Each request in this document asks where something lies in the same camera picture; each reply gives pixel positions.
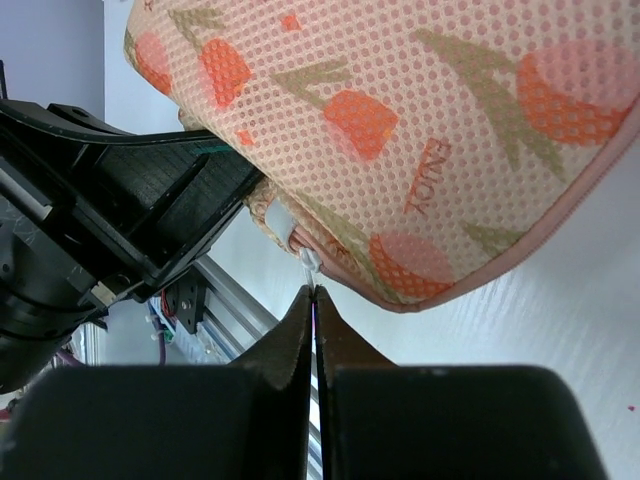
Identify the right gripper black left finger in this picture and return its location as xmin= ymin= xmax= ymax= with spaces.
xmin=1 ymin=287 xmax=312 ymax=479

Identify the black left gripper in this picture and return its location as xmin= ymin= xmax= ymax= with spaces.
xmin=1 ymin=100 xmax=262 ymax=394

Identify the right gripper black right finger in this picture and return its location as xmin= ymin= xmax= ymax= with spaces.
xmin=314 ymin=287 xmax=606 ymax=479

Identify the peach tulip-print laundry bag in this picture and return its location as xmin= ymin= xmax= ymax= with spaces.
xmin=124 ymin=1 xmax=639 ymax=312

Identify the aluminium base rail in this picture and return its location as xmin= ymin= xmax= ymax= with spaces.
xmin=144 ymin=259 xmax=321 ymax=480

